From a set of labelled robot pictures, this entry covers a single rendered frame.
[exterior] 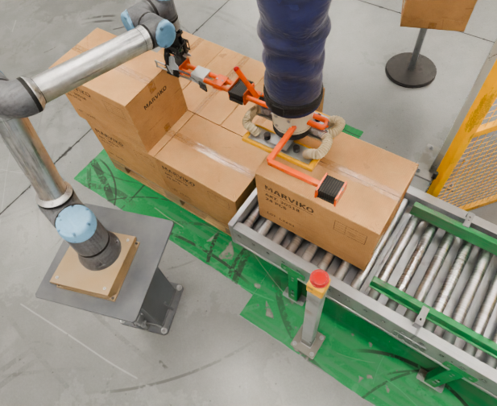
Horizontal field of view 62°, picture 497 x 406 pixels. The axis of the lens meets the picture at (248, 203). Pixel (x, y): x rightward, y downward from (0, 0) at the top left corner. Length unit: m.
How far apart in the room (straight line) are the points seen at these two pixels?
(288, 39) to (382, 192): 0.80
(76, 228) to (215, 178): 0.90
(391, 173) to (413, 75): 1.91
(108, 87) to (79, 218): 0.90
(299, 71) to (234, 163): 1.07
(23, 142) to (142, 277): 0.75
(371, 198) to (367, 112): 1.67
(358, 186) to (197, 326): 1.32
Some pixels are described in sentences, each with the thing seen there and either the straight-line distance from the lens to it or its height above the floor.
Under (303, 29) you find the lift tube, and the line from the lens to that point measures 1.32.
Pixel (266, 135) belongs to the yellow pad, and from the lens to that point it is 1.74.
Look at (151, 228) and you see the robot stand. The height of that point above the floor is 0.75.
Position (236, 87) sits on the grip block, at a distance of 1.81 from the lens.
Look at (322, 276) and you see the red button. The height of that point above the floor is 1.04.
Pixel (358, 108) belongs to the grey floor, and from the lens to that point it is 3.41.
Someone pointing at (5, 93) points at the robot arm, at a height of 1.65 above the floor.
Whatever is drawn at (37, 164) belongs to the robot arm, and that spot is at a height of 1.29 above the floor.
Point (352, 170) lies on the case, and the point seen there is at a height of 0.95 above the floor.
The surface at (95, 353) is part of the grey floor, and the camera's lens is 2.75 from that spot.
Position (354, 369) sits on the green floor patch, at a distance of 2.52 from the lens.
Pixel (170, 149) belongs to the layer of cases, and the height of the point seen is 0.54.
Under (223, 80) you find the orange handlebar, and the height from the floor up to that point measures 1.22.
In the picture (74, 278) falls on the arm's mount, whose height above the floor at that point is 0.82.
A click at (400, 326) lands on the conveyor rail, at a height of 0.59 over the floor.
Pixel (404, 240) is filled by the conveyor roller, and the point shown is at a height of 0.55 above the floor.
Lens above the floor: 2.46
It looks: 59 degrees down
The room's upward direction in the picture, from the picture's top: 10 degrees counter-clockwise
